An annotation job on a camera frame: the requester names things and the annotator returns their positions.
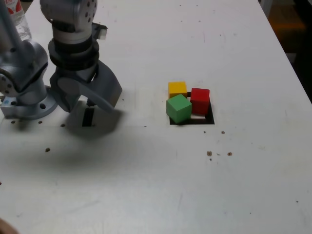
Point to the black tape strip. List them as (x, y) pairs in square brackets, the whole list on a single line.
[(88, 117)]

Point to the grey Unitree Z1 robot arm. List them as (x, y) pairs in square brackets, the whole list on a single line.
[(26, 61)]

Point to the clear plastic water bottle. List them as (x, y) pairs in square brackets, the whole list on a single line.
[(21, 23)]

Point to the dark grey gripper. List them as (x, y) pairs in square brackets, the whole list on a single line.
[(88, 73)]

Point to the yellow cube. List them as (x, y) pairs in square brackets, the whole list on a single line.
[(177, 89)]

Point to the person's hand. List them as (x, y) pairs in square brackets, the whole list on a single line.
[(5, 228)]

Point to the black tape square outline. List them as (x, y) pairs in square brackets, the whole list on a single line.
[(211, 120)]

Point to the red cube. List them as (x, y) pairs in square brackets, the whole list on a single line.
[(200, 102)]

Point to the green cube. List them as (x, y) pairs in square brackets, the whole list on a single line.
[(178, 108)]

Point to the white gripper camera box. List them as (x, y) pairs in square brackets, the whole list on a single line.
[(102, 33)]

